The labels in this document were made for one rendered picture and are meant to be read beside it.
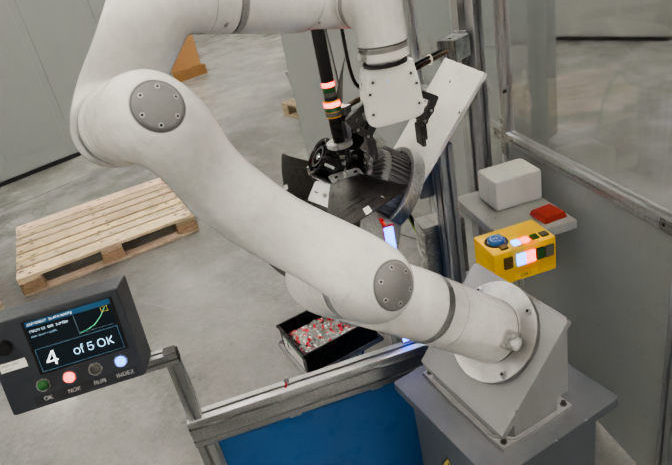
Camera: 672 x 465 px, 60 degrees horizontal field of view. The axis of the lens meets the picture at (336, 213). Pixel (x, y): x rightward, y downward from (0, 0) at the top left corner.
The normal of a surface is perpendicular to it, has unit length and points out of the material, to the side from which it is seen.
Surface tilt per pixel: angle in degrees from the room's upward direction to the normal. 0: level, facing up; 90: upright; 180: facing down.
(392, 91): 90
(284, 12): 109
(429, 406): 0
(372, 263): 50
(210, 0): 98
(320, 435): 90
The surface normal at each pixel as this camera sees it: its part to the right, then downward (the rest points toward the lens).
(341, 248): 0.22, -0.30
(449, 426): -0.18, -0.88
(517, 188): 0.25, 0.40
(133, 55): 0.22, 0.80
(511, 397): -0.76, -0.33
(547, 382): 0.46, 0.33
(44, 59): 0.68, 0.22
